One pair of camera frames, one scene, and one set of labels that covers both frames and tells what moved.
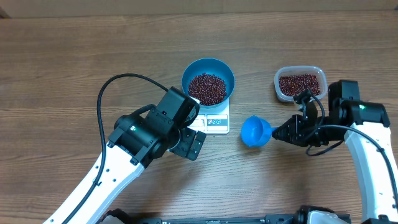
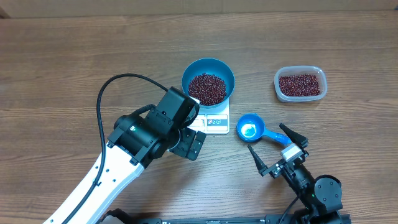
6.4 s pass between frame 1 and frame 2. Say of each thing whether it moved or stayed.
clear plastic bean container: stayed
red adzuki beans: stayed
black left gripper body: stayed
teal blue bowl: stayed
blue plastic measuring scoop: moved
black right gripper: moved
